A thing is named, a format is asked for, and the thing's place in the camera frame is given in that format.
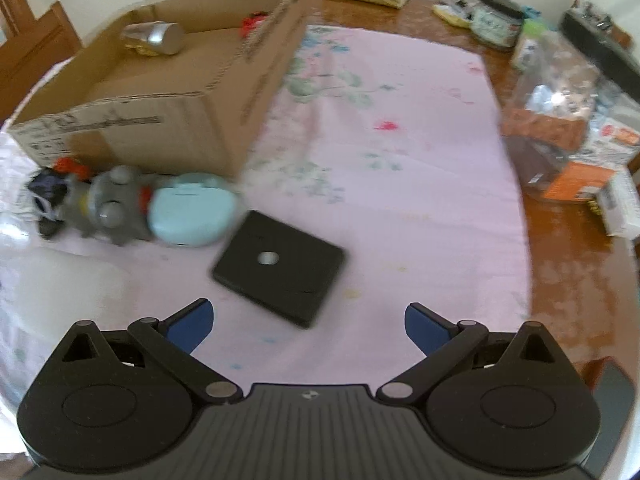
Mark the black square case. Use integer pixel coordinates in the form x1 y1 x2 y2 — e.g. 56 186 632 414
210 210 347 330

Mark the small black and red toy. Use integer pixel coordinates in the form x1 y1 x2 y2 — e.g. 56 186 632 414
26 157 83 240

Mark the grey spiky toy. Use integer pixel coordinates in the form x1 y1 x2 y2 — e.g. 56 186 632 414
55 165 156 247

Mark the clear packaged item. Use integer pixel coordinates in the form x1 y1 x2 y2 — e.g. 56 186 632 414
120 21 186 57

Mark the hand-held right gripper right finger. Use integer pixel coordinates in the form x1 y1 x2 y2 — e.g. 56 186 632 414
376 302 569 406

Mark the wooden chair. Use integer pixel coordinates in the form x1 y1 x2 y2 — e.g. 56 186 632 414
0 0 83 123

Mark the clear plastic bag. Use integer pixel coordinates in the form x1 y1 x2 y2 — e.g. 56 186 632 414
500 30 608 201

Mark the white and orange packet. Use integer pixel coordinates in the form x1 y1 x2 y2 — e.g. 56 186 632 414
582 117 640 167

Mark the pink floral tablecloth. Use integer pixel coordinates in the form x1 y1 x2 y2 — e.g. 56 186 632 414
0 25 535 411

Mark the red and black item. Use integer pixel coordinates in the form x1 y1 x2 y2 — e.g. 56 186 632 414
240 11 268 37

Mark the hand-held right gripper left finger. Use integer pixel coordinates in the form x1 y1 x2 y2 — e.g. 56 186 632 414
59 298 241 406

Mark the white cardboard box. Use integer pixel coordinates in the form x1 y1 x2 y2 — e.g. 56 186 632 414
597 167 640 239

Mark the yellow packet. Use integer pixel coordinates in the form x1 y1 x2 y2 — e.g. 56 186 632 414
432 2 473 28

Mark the glass jar with black lid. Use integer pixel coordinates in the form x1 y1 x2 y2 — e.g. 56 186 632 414
470 0 526 52

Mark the light blue round case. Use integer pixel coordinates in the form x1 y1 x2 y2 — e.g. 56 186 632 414
149 172 243 248

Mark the black box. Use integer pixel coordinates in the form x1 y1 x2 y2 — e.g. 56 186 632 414
559 0 640 92

